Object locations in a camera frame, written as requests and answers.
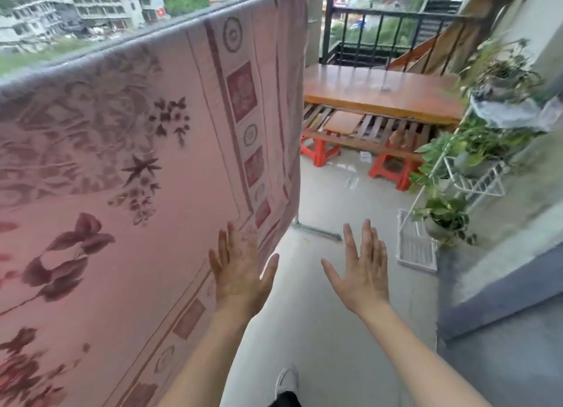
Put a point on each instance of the wooden slatted frame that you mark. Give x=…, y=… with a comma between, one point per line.
x=365, y=131

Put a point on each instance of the metal drying rack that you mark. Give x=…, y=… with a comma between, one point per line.
x=319, y=231

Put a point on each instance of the wooden table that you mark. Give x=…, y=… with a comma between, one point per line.
x=378, y=92

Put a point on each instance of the person's right hand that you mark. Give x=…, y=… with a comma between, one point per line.
x=363, y=283

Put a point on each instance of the person's black trouser leg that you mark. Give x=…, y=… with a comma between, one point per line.
x=286, y=400

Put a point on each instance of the grey apartment buildings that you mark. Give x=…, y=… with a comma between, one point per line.
x=66, y=12

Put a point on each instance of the person's left middle finger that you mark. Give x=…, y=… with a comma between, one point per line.
x=234, y=244

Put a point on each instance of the wooden stair handrail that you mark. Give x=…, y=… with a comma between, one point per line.
x=457, y=28

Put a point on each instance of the red plastic stool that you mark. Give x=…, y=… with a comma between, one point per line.
x=319, y=150
x=393, y=170

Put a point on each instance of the person's left little finger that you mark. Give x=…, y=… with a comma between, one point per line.
x=214, y=263

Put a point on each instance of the pink floral blanket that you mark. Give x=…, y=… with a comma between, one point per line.
x=132, y=200

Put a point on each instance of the person's right middle finger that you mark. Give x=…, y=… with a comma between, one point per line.
x=367, y=241

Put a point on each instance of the person's left hand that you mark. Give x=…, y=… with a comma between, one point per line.
x=237, y=283

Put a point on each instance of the green potted plant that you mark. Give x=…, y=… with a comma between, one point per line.
x=470, y=147
x=444, y=219
x=501, y=74

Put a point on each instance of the person's white shoe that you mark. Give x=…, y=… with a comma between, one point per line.
x=286, y=381

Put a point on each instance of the black metal railing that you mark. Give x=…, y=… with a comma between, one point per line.
x=378, y=32

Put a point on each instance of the person's right thumb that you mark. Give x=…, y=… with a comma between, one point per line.
x=333, y=275

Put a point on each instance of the person's left forearm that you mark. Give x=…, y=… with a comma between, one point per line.
x=211, y=358

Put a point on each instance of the person's right forearm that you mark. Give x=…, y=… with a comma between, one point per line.
x=413, y=362

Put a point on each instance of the person's left thumb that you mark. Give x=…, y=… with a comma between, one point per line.
x=269, y=274

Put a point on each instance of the person's right little finger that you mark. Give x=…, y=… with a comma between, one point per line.
x=384, y=261

